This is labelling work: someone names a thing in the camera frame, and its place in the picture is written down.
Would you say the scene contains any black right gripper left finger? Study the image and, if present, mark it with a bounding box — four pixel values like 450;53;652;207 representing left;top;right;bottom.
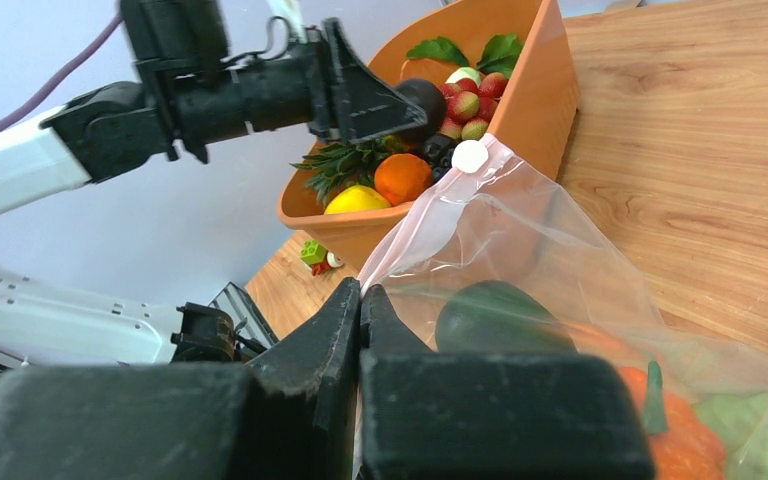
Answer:
0;278;361;479

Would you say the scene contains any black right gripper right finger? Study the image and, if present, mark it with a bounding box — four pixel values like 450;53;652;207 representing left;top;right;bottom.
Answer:
360;285;655;479

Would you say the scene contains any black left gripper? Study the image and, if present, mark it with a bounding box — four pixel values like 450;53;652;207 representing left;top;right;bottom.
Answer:
174;17;428;163

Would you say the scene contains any green avocado toy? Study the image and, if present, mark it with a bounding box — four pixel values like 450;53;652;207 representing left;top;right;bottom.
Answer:
434;280;577;354

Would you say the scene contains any clear zip top bag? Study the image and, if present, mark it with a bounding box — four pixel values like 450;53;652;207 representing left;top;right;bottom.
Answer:
356;132;768;480

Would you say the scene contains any orange toy pumpkin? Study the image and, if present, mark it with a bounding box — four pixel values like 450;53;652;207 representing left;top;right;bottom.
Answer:
618;361;726;480

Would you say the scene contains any pale green cabbage toy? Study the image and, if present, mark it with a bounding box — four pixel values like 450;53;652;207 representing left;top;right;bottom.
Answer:
694;392;768;479

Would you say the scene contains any toy pineapple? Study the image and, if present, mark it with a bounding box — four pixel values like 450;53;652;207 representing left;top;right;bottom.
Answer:
291;136;409;206

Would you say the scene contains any orange fruit toy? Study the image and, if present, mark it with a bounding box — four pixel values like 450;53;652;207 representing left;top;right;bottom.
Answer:
374;153;432;206

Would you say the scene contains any black grape bunch toy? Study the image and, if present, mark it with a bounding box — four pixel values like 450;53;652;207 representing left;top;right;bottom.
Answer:
420;134;457;184

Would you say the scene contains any yellow lemon toy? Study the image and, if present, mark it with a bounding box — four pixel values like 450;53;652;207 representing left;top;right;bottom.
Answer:
324;185;391;215

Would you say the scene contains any green leaf toy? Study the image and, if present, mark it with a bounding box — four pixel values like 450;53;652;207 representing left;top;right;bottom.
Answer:
406;36;470;67
477;33;524;78

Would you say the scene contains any colourful toy block stack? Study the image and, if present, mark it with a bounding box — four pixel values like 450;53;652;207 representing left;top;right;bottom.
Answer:
299;240;344;276

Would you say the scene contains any orange plastic basket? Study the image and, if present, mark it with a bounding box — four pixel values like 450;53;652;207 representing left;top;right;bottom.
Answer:
277;0;579;269

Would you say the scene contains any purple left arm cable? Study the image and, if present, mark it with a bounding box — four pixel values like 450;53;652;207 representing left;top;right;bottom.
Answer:
0;13;124;148

